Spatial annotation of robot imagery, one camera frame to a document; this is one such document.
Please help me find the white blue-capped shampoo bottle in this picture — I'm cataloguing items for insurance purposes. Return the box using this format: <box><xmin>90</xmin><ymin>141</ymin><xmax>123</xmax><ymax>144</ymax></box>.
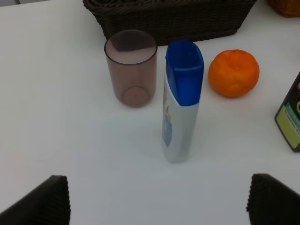
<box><xmin>162</xmin><ymin>40</ymin><xmax>204</xmax><ymax>163</ymax></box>

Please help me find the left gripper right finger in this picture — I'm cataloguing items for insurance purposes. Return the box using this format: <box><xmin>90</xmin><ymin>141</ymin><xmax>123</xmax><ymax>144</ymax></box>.
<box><xmin>246</xmin><ymin>173</ymin><xmax>300</xmax><ymax>225</ymax></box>

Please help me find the black pump bottle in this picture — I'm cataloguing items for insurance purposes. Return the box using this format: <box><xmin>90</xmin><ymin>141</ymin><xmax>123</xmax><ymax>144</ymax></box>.
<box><xmin>275</xmin><ymin>74</ymin><xmax>300</xmax><ymax>152</ymax></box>

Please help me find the translucent pink plastic cup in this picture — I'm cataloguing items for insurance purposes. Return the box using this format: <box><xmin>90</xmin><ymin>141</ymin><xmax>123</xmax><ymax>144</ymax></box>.
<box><xmin>104</xmin><ymin>30</ymin><xmax>158</xmax><ymax>107</ymax></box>

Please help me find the orange wicker basket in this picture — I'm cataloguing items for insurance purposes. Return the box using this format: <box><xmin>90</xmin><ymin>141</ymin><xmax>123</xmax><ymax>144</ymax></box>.
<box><xmin>267</xmin><ymin>0</ymin><xmax>300</xmax><ymax>17</ymax></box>

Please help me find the dark brown wicker basket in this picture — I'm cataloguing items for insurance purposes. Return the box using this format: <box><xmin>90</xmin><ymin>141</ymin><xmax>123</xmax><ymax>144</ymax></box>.
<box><xmin>83</xmin><ymin>0</ymin><xmax>255</xmax><ymax>46</ymax></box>

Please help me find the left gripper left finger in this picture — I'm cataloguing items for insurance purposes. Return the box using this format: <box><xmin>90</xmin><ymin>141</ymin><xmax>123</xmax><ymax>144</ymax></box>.
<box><xmin>0</xmin><ymin>175</ymin><xmax>71</xmax><ymax>225</ymax></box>

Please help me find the orange tangerine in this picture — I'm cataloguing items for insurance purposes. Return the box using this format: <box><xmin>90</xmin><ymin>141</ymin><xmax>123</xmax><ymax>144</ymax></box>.
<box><xmin>208</xmin><ymin>49</ymin><xmax>260</xmax><ymax>98</ymax></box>

